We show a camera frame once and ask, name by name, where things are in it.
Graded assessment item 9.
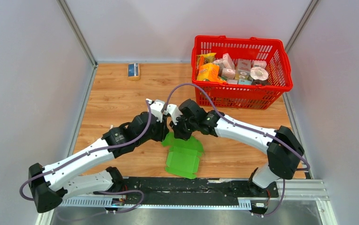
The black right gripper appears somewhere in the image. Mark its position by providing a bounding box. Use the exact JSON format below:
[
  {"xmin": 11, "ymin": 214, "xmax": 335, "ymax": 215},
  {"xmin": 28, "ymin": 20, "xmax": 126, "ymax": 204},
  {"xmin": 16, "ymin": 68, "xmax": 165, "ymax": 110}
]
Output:
[{"xmin": 169, "ymin": 113, "xmax": 198, "ymax": 142}]

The green paper box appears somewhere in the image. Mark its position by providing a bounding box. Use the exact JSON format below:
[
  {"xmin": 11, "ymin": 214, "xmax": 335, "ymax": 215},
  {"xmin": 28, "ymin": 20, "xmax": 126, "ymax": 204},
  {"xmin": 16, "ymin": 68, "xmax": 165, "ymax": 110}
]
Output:
[{"xmin": 162, "ymin": 132, "xmax": 204, "ymax": 179}]

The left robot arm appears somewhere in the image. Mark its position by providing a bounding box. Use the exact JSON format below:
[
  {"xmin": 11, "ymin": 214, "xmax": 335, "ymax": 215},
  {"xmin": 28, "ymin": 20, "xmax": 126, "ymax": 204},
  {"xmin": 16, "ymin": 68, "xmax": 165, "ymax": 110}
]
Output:
[{"xmin": 29, "ymin": 112, "xmax": 168, "ymax": 213}]

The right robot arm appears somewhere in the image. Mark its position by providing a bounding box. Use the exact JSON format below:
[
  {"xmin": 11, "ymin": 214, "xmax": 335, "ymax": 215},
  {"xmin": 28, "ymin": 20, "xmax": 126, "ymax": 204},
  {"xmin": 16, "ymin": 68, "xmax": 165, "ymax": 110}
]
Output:
[{"xmin": 165, "ymin": 99, "xmax": 305, "ymax": 196}]

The orange snack box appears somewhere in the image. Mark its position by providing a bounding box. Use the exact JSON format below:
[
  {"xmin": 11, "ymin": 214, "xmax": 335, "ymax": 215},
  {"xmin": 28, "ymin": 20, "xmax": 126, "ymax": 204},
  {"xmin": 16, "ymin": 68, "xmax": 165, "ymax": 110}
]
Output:
[{"xmin": 197, "ymin": 63, "xmax": 220, "ymax": 82}]

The blue yellow sponge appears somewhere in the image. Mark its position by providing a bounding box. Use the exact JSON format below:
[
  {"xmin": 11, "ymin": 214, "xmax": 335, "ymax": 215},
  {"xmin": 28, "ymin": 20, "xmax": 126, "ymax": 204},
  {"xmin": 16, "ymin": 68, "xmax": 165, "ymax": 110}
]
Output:
[{"xmin": 127, "ymin": 63, "xmax": 140, "ymax": 81}]

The yellow snack bag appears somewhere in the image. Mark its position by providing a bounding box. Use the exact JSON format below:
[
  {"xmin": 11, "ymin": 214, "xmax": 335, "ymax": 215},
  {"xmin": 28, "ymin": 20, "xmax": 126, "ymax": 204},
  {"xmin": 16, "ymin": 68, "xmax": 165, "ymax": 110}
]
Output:
[{"xmin": 196, "ymin": 52, "xmax": 216, "ymax": 69}]

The pink white tissue pack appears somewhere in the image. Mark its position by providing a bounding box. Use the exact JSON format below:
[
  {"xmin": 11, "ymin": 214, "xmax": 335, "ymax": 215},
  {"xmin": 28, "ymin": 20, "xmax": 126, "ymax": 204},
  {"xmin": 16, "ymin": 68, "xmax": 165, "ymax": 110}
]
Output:
[{"xmin": 222, "ymin": 53, "xmax": 235, "ymax": 70}]

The red shopping basket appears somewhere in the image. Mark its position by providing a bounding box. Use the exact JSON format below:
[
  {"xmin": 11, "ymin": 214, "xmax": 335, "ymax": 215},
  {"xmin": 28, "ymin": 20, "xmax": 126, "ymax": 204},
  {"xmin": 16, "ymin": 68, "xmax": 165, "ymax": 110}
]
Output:
[{"xmin": 191, "ymin": 35, "xmax": 293, "ymax": 110}]

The red white carton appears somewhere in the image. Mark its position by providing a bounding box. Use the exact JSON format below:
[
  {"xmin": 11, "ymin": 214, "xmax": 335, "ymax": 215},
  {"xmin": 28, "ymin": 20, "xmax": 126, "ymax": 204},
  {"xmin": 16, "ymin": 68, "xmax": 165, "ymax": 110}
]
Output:
[{"xmin": 236, "ymin": 59, "xmax": 252, "ymax": 72}]

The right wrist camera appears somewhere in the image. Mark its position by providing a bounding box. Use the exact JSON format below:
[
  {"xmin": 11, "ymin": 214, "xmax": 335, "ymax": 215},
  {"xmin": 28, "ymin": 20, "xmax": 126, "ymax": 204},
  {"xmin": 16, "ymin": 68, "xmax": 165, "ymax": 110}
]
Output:
[{"xmin": 164, "ymin": 104, "xmax": 182, "ymax": 125}]

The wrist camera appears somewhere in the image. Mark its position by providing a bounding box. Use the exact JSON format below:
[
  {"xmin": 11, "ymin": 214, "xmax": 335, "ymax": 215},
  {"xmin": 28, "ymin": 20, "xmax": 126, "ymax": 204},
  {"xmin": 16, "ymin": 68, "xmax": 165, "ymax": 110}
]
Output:
[
  {"xmin": 146, "ymin": 98, "xmax": 166, "ymax": 123},
  {"xmin": 164, "ymin": 104, "xmax": 182, "ymax": 125}
]

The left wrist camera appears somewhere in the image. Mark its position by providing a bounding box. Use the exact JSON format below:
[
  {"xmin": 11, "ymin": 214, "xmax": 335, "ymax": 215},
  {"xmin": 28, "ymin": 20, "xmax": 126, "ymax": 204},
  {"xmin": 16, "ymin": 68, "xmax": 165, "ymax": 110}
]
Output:
[{"xmin": 146, "ymin": 98, "xmax": 166, "ymax": 123}]

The white perforated cable tray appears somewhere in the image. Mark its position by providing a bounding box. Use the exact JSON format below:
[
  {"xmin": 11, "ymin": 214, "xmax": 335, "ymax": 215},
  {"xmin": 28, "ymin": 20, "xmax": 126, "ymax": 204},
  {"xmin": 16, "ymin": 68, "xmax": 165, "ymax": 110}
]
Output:
[{"xmin": 60, "ymin": 196, "xmax": 252, "ymax": 210}]

